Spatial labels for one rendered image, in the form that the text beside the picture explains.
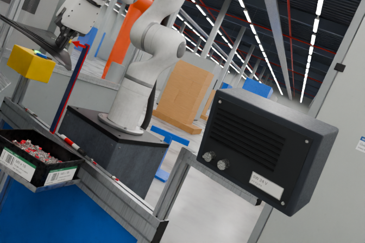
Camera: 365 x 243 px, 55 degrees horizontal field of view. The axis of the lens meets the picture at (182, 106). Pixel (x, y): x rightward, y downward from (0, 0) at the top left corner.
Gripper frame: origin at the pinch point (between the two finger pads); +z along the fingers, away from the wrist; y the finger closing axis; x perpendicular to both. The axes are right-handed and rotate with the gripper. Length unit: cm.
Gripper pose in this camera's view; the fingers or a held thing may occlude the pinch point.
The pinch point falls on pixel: (62, 40)
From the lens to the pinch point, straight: 113.1
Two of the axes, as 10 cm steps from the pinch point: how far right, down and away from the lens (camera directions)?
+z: -6.1, 7.6, 2.3
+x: 5.8, 6.2, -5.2
